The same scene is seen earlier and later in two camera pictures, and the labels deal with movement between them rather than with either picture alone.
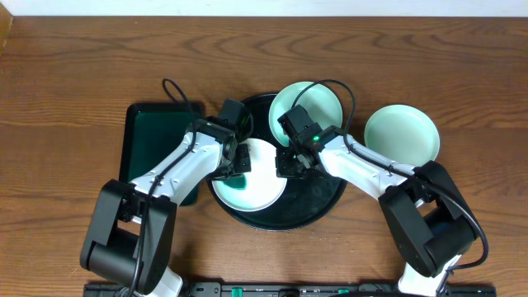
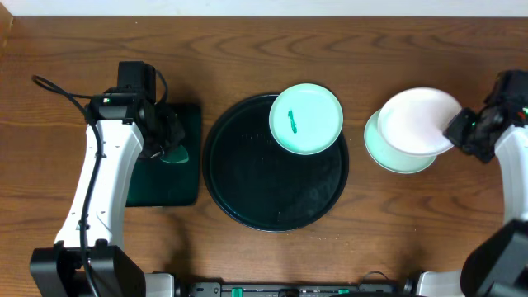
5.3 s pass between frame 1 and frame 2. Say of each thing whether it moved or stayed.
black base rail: stayed
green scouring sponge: moved
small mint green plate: stayed
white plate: moved
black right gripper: moved
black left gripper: moved
